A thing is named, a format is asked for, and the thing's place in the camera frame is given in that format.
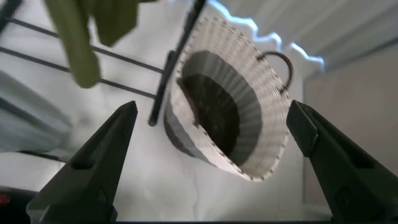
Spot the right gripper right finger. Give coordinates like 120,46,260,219
285,99,398,223

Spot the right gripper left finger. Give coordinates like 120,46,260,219
26,100,139,223

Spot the green long-sleeved shirt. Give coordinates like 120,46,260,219
43,0,159,90

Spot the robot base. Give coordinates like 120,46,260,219
0,185,40,223

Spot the white laundry basket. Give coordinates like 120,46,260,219
163,15,295,183

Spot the black clothes rack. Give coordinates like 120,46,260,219
0,0,208,127

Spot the white curtain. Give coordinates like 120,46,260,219
214,0,398,65

